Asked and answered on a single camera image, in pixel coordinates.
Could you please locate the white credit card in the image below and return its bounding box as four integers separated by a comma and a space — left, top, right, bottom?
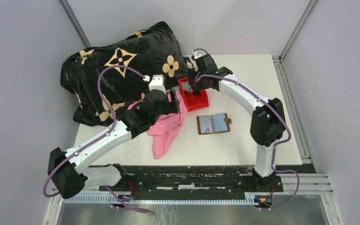
198, 116, 214, 134

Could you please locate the aluminium rail frame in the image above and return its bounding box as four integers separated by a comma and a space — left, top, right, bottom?
43, 173, 341, 225

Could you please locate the red plastic bin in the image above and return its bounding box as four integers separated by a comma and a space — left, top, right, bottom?
178, 78, 209, 112

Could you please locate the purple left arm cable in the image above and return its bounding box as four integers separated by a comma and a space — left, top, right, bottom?
43, 64, 151, 214

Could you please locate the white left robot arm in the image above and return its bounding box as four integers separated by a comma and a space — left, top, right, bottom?
44, 89, 180, 199

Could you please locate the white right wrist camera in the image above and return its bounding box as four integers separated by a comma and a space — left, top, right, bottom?
191, 52, 205, 61

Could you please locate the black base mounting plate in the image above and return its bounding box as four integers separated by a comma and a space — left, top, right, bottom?
110, 165, 284, 200

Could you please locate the brown leather card holder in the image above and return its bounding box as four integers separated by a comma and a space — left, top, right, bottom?
196, 113, 232, 135

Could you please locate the stack of cards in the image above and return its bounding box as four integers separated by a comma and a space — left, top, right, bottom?
181, 81, 195, 95

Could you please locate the black floral blanket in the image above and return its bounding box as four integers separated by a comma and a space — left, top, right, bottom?
60, 21, 193, 126

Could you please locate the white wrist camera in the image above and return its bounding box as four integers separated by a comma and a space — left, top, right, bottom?
191, 52, 205, 61
149, 75, 166, 93

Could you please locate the pink cloth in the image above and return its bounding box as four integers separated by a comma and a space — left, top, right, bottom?
127, 94, 187, 159

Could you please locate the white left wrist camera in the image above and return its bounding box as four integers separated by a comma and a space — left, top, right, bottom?
149, 75, 166, 93

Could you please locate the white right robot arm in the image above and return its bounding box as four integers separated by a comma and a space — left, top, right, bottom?
182, 48, 290, 191

